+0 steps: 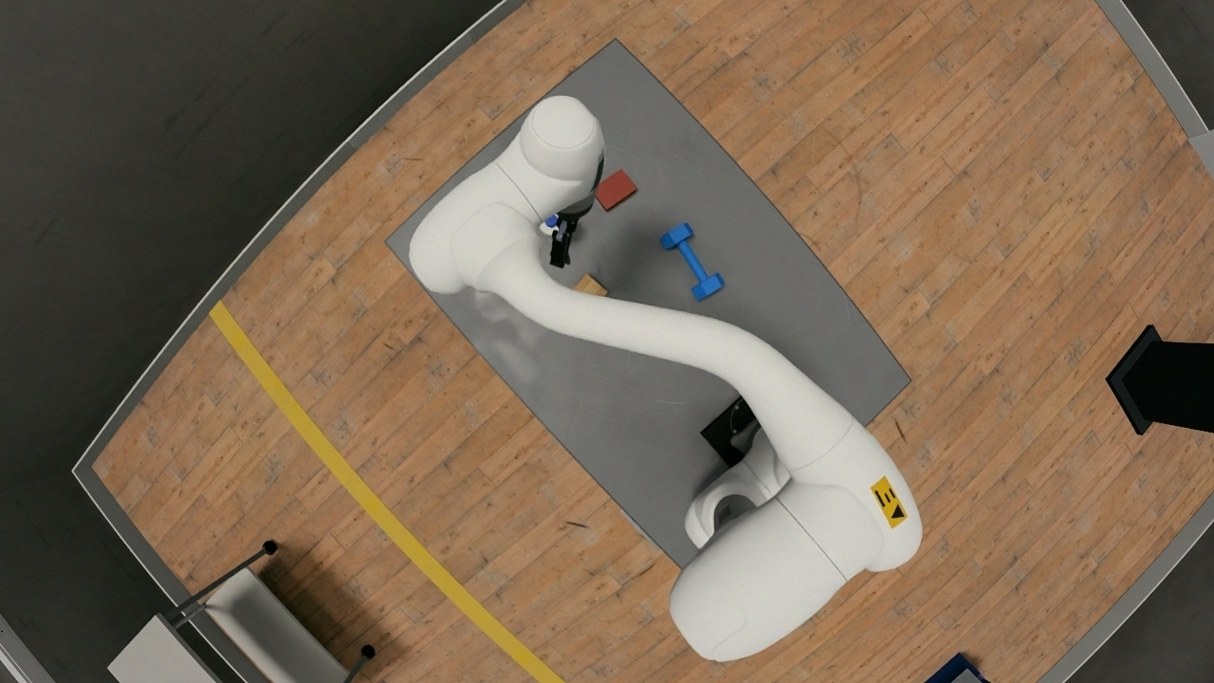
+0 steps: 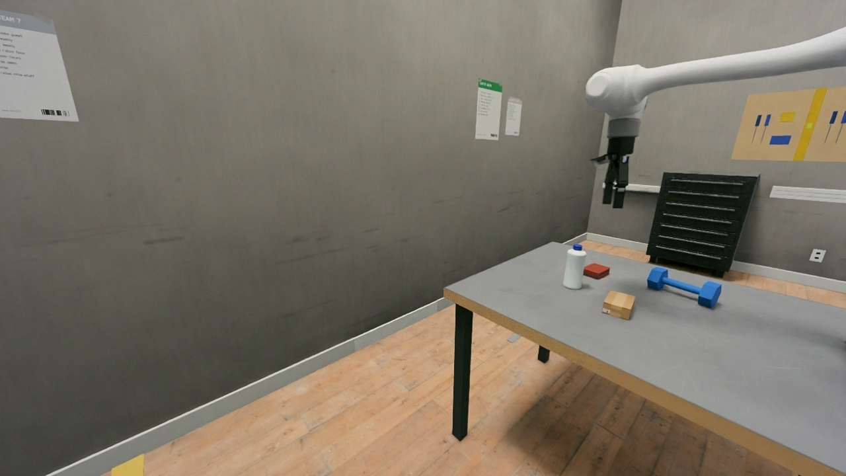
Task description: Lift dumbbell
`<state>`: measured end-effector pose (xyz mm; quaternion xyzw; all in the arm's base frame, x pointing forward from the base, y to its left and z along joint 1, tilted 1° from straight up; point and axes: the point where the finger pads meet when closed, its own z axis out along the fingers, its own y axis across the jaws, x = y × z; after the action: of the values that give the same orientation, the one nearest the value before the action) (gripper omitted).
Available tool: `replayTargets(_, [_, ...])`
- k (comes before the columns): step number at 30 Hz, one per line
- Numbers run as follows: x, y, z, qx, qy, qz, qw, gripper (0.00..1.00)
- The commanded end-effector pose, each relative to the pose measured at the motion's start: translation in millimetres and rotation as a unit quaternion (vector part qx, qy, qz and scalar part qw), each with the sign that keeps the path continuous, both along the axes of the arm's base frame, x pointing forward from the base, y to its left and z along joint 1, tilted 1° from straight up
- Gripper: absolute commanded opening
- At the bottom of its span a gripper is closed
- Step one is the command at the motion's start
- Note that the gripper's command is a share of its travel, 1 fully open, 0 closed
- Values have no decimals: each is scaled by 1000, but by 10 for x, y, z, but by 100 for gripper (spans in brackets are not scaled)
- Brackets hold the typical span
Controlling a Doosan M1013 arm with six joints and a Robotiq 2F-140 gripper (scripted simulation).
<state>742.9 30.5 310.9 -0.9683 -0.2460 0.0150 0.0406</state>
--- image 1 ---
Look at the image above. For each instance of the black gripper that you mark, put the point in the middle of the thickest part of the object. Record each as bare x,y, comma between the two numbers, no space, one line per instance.
559,252

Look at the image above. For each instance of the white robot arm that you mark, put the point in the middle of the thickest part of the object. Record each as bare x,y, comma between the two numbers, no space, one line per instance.
755,581

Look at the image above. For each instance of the small brown cardboard box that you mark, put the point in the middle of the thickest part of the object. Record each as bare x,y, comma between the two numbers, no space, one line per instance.
590,286

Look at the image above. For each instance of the white bottle with blue cap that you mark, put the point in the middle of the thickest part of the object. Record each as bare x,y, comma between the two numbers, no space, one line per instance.
549,226

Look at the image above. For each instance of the blue dumbbell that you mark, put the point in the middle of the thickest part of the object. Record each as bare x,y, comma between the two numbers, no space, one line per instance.
674,236

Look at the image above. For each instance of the red rectangular block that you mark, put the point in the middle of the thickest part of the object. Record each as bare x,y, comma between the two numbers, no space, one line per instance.
613,189

